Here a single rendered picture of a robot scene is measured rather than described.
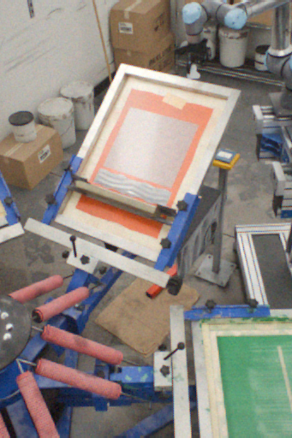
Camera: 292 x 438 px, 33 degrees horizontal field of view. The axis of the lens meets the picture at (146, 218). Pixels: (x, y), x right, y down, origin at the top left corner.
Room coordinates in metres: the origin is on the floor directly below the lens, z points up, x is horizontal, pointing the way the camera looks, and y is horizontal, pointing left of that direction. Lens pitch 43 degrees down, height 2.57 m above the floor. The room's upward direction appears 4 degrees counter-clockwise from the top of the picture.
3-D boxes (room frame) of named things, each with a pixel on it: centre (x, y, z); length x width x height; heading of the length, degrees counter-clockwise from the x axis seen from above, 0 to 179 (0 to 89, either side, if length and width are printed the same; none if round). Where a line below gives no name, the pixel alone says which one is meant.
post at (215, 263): (2.17, -0.45, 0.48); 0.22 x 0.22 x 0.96; 57
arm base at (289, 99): (2.19, -0.79, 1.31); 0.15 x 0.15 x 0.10
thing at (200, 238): (1.71, -0.23, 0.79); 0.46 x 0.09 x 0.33; 147
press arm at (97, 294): (1.40, 0.19, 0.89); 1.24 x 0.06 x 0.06; 147
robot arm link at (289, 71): (2.19, -0.79, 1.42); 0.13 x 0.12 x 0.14; 29
